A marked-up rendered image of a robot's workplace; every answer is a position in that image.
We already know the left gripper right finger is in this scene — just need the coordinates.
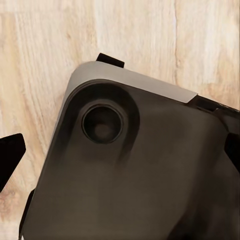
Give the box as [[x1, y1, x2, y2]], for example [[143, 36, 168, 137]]
[[224, 133, 240, 173]]

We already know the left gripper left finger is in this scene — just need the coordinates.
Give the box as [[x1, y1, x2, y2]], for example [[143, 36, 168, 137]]
[[0, 133, 26, 193]]

